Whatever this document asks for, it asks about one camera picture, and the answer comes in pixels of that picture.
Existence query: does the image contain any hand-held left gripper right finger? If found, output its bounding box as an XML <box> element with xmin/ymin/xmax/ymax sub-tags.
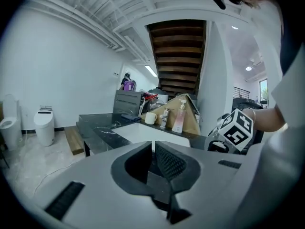
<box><xmin>154</xmin><ymin>140</ymin><xmax>202</xmax><ymax>225</ymax></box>

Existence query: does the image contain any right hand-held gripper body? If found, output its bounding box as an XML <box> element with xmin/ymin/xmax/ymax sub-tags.
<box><xmin>204</xmin><ymin>108</ymin><xmax>264</xmax><ymax>155</ymax></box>

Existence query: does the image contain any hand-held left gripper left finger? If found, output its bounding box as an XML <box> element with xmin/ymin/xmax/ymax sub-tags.
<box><xmin>111</xmin><ymin>141</ymin><xmax>154</xmax><ymax>196</ymax></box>

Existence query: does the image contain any pink pump bottle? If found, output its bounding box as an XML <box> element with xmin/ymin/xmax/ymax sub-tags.
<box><xmin>172</xmin><ymin>99</ymin><xmax>188</xmax><ymax>134</ymax></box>

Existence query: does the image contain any person's right forearm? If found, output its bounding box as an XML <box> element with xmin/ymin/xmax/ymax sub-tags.
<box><xmin>242</xmin><ymin>104</ymin><xmax>288</xmax><ymax>133</ymax></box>

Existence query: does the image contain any black metal railing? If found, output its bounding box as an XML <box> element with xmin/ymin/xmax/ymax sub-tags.
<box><xmin>233</xmin><ymin>86</ymin><xmax>251</xmax><ymax>100</ymax></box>

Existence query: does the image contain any folded cardboard sheet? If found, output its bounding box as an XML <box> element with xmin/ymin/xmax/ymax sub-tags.
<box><xmin>140</xmin><ymin>93</ymin><xmax>202</xmax><ymax>136</ymax></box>

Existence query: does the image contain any window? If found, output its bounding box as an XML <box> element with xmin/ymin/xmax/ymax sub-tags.
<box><xmin>259</xmin><ymin>78</ymin><xmax>269</xmax><ymax>103</ymax></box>

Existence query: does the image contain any chrome faucet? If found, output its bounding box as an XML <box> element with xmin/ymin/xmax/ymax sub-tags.
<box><xmin>159</xmin><ymin>107</ymin><xmax>171</xmax><ymax>129</ymax></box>

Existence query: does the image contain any dark folded cloth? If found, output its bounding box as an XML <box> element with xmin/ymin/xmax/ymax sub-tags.
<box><xmin>121</xmin><ymin>113</ymin><xmax>142</xmax><ymax>122</ymax></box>

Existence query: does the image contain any white cup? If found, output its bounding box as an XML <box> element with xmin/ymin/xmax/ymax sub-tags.
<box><xmin>144</xmin><ymin>112</ymin><xmax>158</xmax><ymax>125</ymax></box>

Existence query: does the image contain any wooden plank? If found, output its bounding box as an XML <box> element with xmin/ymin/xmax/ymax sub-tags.
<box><xmin>64</xmin><ymin>125</ymin><xmax>85</xmax><ymax>156</ymax></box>

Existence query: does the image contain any person's white t-shirt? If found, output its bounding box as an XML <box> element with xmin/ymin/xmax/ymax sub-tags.
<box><xmin>239</xmin><ymin>0</ymin><xmax>305</xmax><ymax>138</ymax></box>

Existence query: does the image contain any grey metal cabinet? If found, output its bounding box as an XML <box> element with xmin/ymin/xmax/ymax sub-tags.
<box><xmin>112</xmin><ymin>89</ymin><xmax>145</xmax><ymax>117</ymax></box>

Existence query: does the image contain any brown wooden staircase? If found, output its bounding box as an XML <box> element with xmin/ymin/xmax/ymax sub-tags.
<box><xmin>146</xmin><ymin>19</ymin><xmax>207</xmax><ymax>98</ymax></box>

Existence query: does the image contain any white smart toilet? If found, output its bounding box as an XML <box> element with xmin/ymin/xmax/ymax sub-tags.
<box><xmin>33</xmin><ymin>105</ymin><xmax>56</xmax><ymax>147</ymax></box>

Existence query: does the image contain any long ceiling lamp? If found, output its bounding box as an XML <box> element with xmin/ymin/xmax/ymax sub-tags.
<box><xmin>144</xmin><ymin>64</ymin><xmax>159</xmax><ymax>78</ymax></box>

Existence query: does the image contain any white toilet with open lid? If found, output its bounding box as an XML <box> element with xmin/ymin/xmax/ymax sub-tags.
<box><xmin>0</xmin><ymin>94</ymin><xmax>22</xmax><ymax>151</ymax></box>

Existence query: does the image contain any white floor cable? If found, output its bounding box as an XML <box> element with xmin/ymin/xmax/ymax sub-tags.
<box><xmin>31</xmin><ymin>159</ymin><xmax>80</xmax><ymax>198</ymax></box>

